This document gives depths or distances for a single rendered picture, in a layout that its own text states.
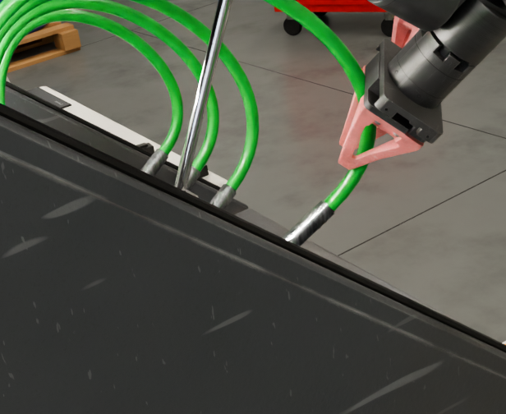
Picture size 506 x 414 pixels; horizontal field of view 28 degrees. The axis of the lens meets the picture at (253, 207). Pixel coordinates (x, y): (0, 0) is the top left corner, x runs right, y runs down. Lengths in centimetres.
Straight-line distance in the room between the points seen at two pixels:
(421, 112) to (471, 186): 275
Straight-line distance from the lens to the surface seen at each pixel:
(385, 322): 75
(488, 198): 355
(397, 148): 92
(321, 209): 97
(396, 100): 88
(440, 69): 89
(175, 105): 128
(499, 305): 296
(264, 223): 141
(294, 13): 90
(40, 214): 57
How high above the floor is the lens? 158
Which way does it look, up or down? 26 degrees down
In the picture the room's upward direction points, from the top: 9 degrees counter-clockwise
